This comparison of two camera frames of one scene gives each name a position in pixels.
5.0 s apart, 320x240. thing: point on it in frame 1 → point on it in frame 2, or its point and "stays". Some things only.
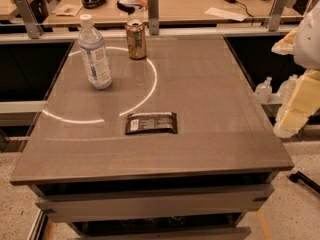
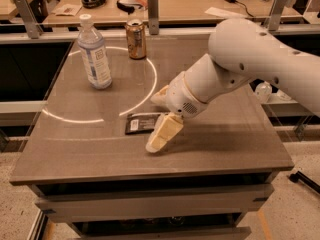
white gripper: [308, 44] → [181, 98]
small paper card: [69, 10] stays
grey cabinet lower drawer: [162, 232] stays
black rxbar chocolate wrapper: [143, 123] stays
